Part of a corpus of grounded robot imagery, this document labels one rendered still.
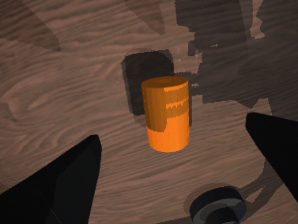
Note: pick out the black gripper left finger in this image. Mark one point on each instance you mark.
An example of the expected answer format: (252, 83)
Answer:
(60, 193)

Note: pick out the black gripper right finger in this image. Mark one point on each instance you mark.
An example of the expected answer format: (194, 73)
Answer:
(277, 139)

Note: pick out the orange knob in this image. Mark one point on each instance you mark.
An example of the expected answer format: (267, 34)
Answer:
(166, 103)

